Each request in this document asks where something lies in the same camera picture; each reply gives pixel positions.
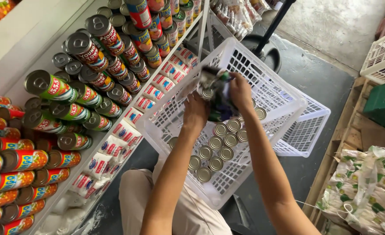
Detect person's right hand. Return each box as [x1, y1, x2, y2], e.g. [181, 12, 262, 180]
[229, 72, 258, 111]

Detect person's left hand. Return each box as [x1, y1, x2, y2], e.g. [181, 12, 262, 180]
[182, 92, 211, 132]

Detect bunch of green-label cans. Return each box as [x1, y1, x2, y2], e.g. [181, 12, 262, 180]
[197, 65, 243, 123]

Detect large white plastic basket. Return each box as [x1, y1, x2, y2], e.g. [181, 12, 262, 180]
[135, 37, 309, 210]

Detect group of silver-top cans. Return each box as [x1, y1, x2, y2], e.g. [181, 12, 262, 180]
[168, 98, 268, 183]

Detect bundle of clear-wrapped packets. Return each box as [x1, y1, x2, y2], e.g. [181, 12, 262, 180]
[210, 0, 272, 42]

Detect black pole stand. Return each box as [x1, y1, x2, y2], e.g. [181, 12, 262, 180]
[241, 0, 297, 74]

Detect row of white red-blue packets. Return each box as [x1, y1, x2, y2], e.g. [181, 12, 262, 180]
[71, 46, 200, 200]

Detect small white plastic basket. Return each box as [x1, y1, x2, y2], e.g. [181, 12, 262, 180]
[272, 88, 331, 158]

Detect stack of red-blue-label tins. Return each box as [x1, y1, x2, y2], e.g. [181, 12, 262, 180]
[96, 0, 203, 69]

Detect person's beige trousers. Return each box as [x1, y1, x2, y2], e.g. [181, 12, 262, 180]
[119, 157, 233, 235]

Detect stack of dark-red-label tins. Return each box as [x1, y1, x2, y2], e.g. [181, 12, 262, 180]
[52, 14, 152, 107]

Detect black stool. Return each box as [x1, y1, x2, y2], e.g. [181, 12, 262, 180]
[220, 194, 259, 235]

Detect wooden pallet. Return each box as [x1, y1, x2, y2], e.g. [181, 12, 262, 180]
[302, 77, 385, 235]

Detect stack of green-label tins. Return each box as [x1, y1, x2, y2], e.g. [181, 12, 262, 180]
[23, 69, 135, 151]

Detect white lattice crate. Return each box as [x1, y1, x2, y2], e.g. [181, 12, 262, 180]
[360, 28, 385, 85]

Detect green-yellow printed plastic bag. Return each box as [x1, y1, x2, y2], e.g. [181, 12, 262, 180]
[316, 146, 385, 235]

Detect heap of clear plastic bags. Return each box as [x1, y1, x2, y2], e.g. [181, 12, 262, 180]
[35, 191, 105, 235]

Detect white metal shelf rack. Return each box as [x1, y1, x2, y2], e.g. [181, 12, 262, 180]
[0, 0, 213, 235]

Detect stack of orange-red-label tins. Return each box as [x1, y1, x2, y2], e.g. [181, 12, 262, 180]
[0, 91, 82, 235]

